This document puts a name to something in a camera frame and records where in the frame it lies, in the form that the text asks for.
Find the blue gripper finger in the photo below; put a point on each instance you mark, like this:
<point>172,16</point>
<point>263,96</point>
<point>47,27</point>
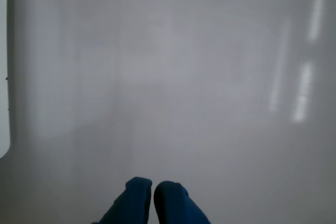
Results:
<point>131,203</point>
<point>173,203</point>

